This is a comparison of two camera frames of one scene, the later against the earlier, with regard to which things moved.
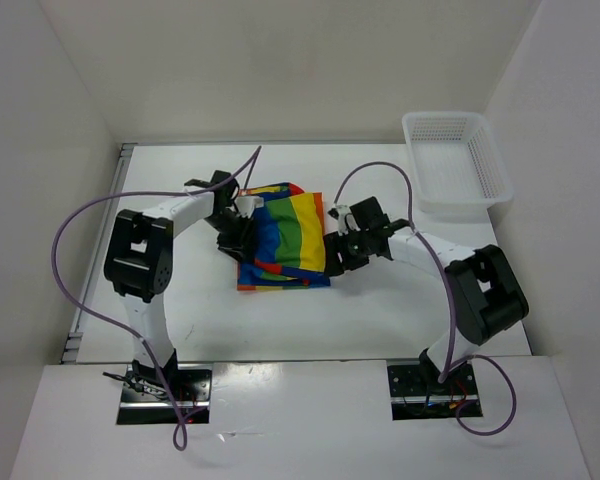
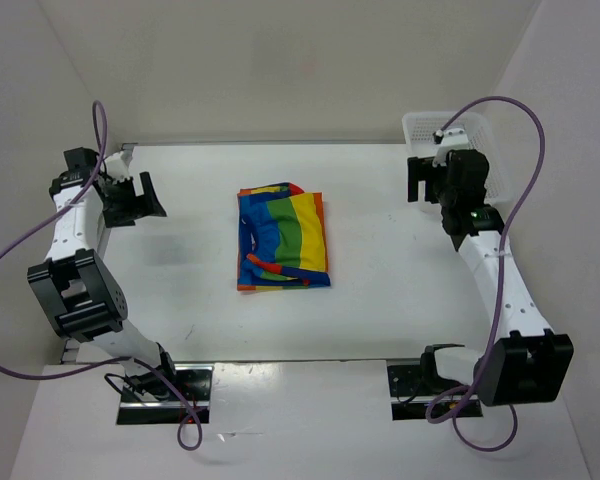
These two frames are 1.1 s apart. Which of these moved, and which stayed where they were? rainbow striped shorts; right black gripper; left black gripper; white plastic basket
Moved: left black gripper; right black gripper
Stayed: rainbow striped shorts; white plastic basket
